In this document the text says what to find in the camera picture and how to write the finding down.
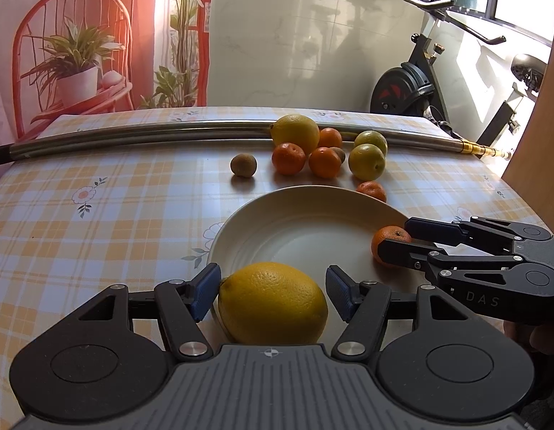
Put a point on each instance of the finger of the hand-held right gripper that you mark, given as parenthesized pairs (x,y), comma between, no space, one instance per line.
(400,253)
(431,230)

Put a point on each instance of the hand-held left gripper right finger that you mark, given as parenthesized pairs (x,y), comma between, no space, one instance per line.
(342,295)

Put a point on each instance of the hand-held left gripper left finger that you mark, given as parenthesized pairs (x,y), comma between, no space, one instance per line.
(205,293)

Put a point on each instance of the large yellow lemon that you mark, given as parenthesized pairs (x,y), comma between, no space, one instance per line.
(272,302)

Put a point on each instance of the white bowl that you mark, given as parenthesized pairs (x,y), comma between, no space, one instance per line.
(299,233)

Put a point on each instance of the green citrus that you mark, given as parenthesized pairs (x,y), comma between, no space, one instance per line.
(371,136)
(366,162)

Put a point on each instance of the person's right hand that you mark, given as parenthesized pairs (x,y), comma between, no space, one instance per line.
(541,338)

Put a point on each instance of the small orange tangerine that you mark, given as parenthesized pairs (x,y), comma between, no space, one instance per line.
(372,191)

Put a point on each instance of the brown kiwi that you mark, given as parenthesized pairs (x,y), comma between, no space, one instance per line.
(340,154)
(243,165)

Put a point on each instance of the wooden board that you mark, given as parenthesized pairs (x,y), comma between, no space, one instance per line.
(537,143)

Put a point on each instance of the black exercise bike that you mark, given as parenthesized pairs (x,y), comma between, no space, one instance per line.
(407,85)

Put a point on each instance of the stainless steel pole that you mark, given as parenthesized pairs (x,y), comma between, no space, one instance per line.
(124,142)
(169,124)

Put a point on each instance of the wall poster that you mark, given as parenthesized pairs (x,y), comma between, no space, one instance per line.
(80,53)

